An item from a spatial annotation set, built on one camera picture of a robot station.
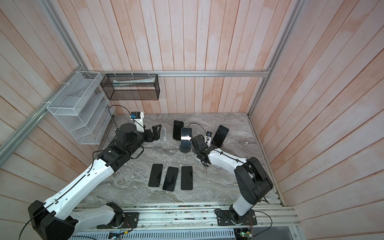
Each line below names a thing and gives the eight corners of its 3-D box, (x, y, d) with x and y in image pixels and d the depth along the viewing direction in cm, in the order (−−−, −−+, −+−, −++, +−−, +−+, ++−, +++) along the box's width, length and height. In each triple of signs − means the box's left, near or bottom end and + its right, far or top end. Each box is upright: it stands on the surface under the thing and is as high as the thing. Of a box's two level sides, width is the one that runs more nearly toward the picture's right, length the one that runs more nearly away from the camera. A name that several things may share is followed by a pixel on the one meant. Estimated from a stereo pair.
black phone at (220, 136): (211, 146, 104) (214, 133, 92) (216, 138, 109) (220, 124, 96) (219, 150, 102) (223, 137, 90) (224, 142, 107) (228, 128, 94)
